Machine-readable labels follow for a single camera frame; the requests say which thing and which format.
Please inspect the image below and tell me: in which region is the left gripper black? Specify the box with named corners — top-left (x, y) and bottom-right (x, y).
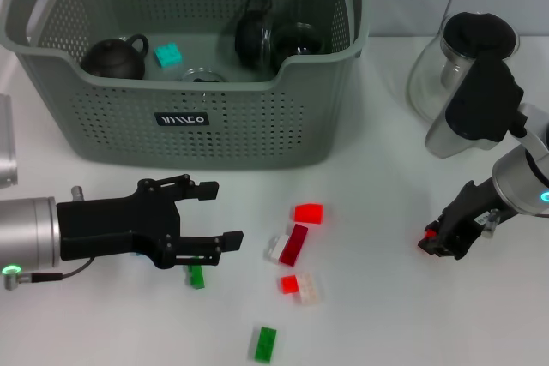
top-left (56, 174), bottom-right (244, 270)

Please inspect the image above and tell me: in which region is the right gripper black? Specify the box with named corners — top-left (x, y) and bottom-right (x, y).
top-left (418, 179), bottom-right (501, 261)

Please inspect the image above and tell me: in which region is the small green building block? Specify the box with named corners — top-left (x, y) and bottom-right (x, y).
top-left (186, 265), bottom-right (206, 290)

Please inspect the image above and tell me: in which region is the long dark red block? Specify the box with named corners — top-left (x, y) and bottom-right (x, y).
top-left (278, 223), bottom-right (310, 267)

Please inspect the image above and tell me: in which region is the translucent pale building block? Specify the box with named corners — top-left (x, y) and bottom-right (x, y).
top-left (297, 273), bottom-right (323, 305)

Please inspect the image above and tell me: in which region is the long green building block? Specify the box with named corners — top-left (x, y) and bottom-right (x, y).
top-left (253, 326), bottom-right (278, 363)

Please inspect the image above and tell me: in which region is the glass teacup with black base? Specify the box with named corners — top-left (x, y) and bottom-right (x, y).
top-left (234, 0), bottom-right (275, 69)
top-left (182, 66), bottom-right (226, 83)
top-left (270, 21), bottom-right (325, 69)

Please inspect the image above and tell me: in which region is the teal square building block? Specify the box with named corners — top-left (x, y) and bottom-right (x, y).
top-left (154, 43), bottom-right (184, 68)

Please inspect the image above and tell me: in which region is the grey perforated plastic storage bin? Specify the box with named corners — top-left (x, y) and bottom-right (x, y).
top-left (0, 0), bottom-right (372, 170)

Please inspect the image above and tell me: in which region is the dark brown clay teapot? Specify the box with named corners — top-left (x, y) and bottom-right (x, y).
top-left (80, 33), bottom-right (150, 81)

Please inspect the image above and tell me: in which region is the glass teapot with black lid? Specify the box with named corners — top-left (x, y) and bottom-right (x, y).
top-left (407, 10), bottom-right (521, 123)

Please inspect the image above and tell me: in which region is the right gripper cable with connector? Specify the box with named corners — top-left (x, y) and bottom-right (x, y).
top-left (484, 209), bottom-right (502, 238)

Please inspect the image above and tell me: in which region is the gripper cable with connector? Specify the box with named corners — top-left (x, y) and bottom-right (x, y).
top-left (484, 209), bottom-right (502, 238)
top-left (3, 185), bottom-right (96, 291)

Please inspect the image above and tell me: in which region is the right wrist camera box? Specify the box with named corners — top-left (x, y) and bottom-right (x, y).
top-left (424, 57), bottom-right (527, 159)

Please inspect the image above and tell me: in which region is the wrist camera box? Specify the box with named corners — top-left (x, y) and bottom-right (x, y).
top-left (424, 57), bottom-right (527, 159)
top-left (0, 93), bottom-right (21, 190)

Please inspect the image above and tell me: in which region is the left gripper cable with connector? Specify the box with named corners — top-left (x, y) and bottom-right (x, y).
top-left (3, 185), bottom-right (96, 291)

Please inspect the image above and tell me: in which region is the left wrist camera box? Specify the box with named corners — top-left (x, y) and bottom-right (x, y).
top-left (0, 93), bottom-right (21, 190)

